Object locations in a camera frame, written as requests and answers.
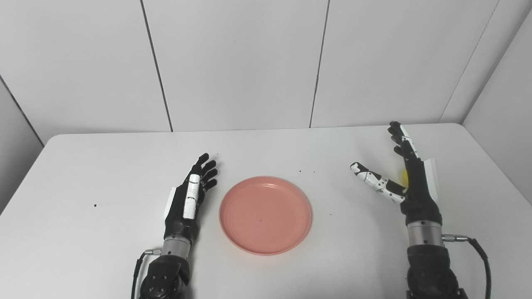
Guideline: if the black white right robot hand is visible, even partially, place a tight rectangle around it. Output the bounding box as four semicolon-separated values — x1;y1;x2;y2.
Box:
350;121;443;228

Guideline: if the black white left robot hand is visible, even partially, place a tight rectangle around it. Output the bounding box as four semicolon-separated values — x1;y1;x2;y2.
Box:
163;153;219;243

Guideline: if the yellow lemon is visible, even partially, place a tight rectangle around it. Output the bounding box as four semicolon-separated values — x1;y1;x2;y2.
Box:
395;169;410;192

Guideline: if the pink round plate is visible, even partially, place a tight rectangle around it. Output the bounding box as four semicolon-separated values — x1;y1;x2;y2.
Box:
219;176;313;256

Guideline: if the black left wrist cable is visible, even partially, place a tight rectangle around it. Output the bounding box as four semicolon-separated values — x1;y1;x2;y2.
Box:
131;248;163;299

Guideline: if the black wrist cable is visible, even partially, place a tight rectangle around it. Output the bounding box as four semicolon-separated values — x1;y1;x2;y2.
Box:
131;248;163;299
442;234;492;299

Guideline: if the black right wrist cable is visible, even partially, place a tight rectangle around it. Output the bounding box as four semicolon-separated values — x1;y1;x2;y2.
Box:
442;234;492;299

